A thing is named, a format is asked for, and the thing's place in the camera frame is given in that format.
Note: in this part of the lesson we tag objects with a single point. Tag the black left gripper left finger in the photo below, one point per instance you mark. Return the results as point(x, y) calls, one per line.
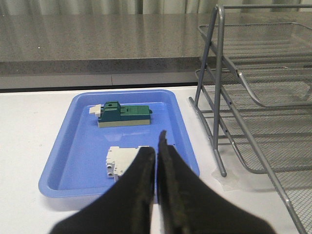
point(126, 208)

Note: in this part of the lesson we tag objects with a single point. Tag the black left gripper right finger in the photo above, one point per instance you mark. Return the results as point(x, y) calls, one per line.
point(189, 206)

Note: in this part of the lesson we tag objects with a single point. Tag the silver mesh tray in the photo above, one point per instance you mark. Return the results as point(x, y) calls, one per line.
point(271, 63)
point(210, 115)
point(285, 139)

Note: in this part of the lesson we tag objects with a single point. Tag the clear adhesive tape patch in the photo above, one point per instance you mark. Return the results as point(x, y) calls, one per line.
point(230, 182)

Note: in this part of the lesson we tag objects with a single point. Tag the white circuit breaker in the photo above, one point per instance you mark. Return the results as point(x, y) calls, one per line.
point(119, 159)

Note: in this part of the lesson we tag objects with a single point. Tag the blue plastic tray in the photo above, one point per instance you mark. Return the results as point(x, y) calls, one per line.
point(76, 165)

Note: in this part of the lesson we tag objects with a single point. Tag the dark grey counter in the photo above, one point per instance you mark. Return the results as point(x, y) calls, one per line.
point(75, 52)

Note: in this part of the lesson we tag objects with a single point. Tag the green electrical switch module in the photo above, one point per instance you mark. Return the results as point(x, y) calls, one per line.
point(113, 114)

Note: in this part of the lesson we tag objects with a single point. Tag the silver metal rack frame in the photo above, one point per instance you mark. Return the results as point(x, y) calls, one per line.
point(255, 90)

